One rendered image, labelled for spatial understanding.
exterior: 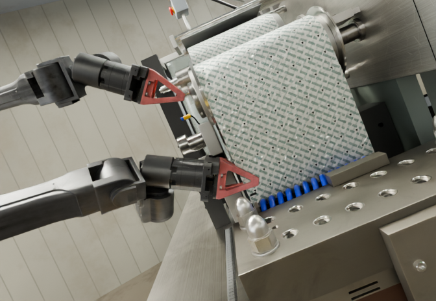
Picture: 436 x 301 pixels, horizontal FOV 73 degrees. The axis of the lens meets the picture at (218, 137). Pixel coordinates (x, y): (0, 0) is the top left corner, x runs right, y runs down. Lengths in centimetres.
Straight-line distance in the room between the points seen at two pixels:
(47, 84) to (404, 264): 60
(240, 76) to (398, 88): 29
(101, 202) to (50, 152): 291
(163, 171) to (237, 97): 18
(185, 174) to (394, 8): 42
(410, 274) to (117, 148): 312
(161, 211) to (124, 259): 294
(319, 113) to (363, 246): 25
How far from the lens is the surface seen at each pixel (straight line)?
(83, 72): 59
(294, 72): 54
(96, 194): 49
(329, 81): 55
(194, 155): 86
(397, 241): 38
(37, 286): 361
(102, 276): 354
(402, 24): 56
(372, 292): 43
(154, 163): 51
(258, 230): 37
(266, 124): 52
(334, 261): 38
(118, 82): 57
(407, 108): 63
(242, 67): 53
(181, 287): 71
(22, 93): 69
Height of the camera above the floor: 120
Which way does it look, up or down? 4 degrees down
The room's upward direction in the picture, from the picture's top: 24 degrees counter-clockwise
